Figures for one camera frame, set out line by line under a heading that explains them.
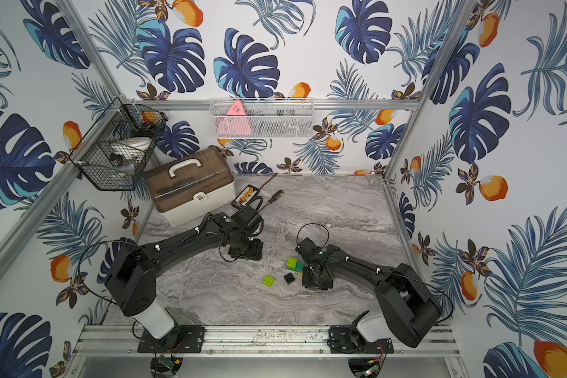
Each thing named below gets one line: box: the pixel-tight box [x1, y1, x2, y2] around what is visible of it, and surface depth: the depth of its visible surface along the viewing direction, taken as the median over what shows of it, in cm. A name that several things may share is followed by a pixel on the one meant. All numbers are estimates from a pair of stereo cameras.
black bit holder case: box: [231, 184, 261, 209], surface depth 112 cm
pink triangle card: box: [214, 100, 252, 136], surface depth 92 cm
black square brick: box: [283, 272, 296, 286], surface depth 87 cm
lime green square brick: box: [286, 257, 298, 269], surface depth 85 cm
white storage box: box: [143, 145, 237, 227], surface depth 97 cm
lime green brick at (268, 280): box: [262, 274, 275, 288], surface depth 87 cm
